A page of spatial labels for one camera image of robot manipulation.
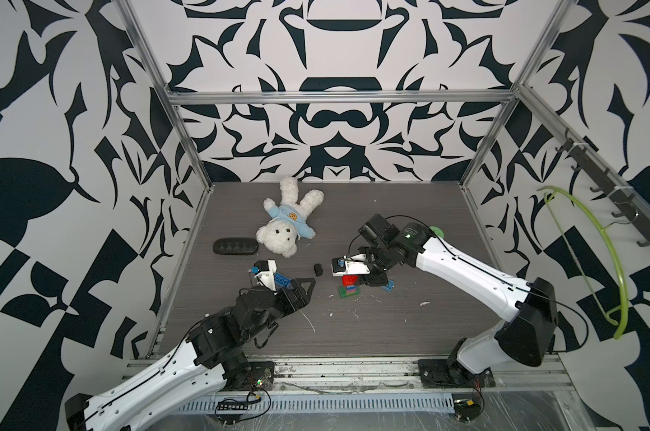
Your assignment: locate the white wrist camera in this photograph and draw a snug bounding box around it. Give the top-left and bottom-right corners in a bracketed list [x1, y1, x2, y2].
[331, 254, 370, 278]
[251, 260, 277, 291]

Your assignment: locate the red lego brick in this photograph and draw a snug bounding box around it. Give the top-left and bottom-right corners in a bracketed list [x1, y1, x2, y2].
[342, 275, 359, 287]

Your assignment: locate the green long lego plate brick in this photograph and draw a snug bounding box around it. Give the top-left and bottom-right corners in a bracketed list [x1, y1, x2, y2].
[339, 286, 360, 298]

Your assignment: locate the long blue lego brick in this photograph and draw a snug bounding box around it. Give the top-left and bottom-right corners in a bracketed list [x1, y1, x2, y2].
[274, 273, 292, 288]

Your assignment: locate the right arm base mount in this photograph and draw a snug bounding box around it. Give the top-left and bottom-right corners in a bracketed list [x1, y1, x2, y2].
[418, 338, 496, 389]

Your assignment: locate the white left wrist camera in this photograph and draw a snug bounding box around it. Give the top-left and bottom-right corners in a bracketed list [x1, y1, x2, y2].
[251, 260, 277, 291]

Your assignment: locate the white teddy bear blue shirt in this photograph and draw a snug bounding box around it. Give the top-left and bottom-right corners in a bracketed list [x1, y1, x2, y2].
[256, 177, 325, 259]

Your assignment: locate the black remote control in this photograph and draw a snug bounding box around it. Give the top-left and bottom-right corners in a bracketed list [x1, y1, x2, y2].
[213, 237, 259, 256]

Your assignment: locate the light blue lego brick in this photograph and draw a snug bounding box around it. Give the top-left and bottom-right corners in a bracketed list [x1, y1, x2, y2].
[382, 280, 395, 293]

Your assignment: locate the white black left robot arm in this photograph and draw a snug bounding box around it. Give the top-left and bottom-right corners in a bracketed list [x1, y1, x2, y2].
[65, 278, 316, 430]

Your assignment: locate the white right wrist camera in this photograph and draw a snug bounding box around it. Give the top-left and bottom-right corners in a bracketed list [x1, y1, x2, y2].
[331, 254, 370, 278]

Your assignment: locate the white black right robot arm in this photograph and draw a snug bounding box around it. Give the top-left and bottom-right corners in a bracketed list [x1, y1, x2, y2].
[331, 214, 558, 386]

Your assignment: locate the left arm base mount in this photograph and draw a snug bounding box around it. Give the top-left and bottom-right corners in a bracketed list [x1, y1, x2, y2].
[222, 357, 276, 391]

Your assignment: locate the black wall hook rack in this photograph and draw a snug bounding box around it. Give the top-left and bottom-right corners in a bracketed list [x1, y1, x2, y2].
[558, 128, 650, 248]

